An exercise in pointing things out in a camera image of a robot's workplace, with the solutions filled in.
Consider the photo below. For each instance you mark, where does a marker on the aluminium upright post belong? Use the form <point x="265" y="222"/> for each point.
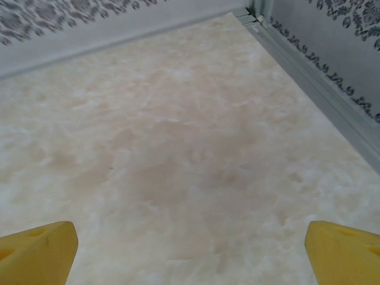
<point x="258" y="7"/>

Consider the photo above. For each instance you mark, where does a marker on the aluminium table back rail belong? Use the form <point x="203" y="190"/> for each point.
<point x="118" y="44"/>

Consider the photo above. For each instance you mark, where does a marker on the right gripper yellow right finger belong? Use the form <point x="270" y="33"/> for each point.
<point x="341" y="261"/>

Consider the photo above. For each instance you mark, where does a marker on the aluminium table side rail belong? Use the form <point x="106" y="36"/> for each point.
<point x="311" y="80"/>

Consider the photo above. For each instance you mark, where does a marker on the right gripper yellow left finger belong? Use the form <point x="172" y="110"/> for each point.
<point x="35" y="258"/>

